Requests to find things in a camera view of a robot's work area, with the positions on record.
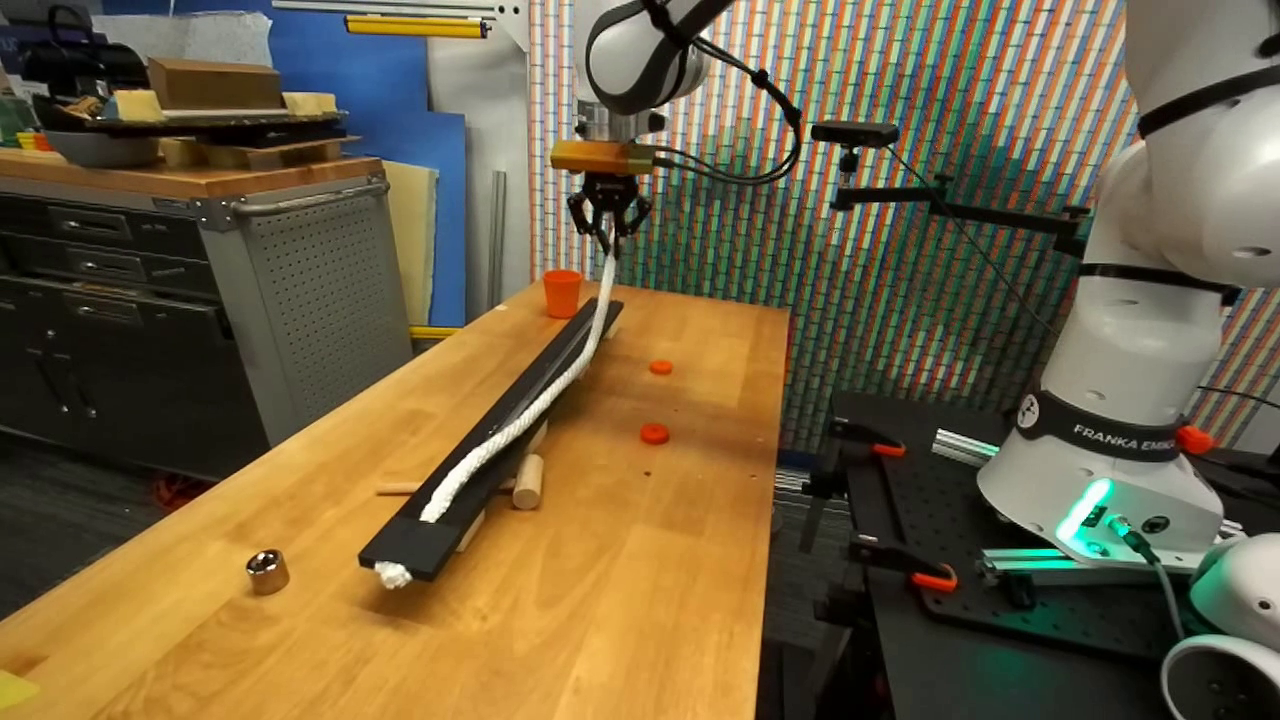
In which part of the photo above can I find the orange plastic cup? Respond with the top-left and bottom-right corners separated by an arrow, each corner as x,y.
537,269 -> 592,322

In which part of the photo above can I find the beige foam block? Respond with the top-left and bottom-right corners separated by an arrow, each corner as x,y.
107,83 -> 171,127
279,88 -> 339,122

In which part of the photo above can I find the aluminium rail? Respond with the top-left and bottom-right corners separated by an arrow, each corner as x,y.
933,424 -> 1002,466
979,538 -> 1252,581

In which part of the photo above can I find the wooden plank stack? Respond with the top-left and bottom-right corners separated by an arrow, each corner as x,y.
152,133 -> 364,175

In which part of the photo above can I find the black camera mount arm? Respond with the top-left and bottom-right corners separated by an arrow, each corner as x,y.
829,141 -> 1097,261

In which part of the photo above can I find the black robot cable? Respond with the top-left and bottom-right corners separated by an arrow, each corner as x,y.
646,0 -> 808,191

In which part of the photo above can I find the brown wooden box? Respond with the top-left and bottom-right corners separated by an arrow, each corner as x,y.
139,54 -> 290,116

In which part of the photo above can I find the black breadboard table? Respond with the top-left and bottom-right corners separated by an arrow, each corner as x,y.
823,393 -> 1280,720

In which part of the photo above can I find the black clamp orange handle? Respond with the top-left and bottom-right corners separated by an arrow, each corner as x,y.
796,411 -> 911,554
851,532 -> 964,600

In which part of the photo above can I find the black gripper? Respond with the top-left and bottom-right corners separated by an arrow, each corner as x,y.
568,170 -> 655,261

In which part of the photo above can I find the wooden boards stack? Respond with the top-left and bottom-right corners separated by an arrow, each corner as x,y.
43,109 -> 350,170

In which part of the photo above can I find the multicoloured patterned backdrop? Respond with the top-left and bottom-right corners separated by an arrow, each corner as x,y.
524,0 -> 1280,455

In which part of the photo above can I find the short wooden dowel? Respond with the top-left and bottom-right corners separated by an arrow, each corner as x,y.
506,447 -> 552,516

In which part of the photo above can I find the blue foam panel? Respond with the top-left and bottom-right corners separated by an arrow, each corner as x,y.
262,3 -> 471,333

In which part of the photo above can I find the yellow level bar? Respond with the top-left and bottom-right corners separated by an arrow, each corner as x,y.
339,12 -> 493,41

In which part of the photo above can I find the grey perforated tool cabinet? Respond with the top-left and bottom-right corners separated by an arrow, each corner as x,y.
0,146 -> 419,489

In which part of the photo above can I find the white round device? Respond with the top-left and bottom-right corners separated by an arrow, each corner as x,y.
1154,532 -> 1280,720

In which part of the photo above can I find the orange red knob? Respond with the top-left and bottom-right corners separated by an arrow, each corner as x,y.
1171,419 -> 1219,460

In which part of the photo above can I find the beige leaning panel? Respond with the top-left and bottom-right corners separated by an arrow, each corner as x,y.
380,155 -> 442,333

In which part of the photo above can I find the black stereo camera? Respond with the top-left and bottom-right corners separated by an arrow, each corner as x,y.
808,116 -> 902,152

